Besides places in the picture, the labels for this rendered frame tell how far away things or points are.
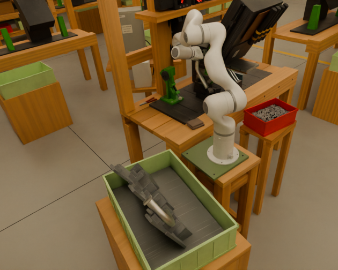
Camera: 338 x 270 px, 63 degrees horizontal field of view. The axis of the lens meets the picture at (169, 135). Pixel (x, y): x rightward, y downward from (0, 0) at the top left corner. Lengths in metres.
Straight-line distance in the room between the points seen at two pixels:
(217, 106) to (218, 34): 0.39
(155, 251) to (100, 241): 1.19
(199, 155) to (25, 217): 1.81
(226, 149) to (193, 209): 0.40
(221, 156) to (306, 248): 1.12
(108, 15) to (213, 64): 0.78
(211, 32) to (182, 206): 0.91
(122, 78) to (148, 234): 1.13
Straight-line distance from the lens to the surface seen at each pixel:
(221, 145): 1.58
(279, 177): 2.53
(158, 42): 2.17
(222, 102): 1.41
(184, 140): 1.76
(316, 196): 2.81
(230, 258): 1.36
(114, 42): 1.94
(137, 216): 1.44
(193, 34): 1.50
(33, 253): 2.62
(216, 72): 1.46
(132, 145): 2.33
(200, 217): 1.40
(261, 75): 2.64
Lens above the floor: 1.97
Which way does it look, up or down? 36 degrees down
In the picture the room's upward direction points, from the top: 5 degrees counter-clockwise
